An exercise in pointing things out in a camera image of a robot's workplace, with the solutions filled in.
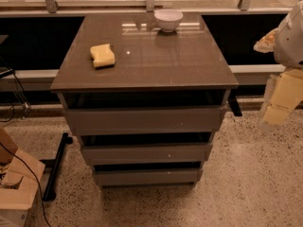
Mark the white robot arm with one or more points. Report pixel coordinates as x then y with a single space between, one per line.
288 49

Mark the black floor stand bar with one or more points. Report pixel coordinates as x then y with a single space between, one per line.
54 166

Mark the white ceramic bowl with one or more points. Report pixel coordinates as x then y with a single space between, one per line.
168 19

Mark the grey middle drawer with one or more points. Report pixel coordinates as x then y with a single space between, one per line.
149 154

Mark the grey drawer cabinet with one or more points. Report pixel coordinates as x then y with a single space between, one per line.
184 69

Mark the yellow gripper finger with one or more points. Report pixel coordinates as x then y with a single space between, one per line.
267 43
271 117

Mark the cardboard box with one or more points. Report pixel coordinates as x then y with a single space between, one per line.
19 186

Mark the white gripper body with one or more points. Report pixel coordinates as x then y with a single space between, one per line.
290 44

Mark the yellow sponge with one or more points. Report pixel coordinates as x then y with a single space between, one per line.
102 55

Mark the grey top drawer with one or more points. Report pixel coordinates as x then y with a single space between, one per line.
105 122

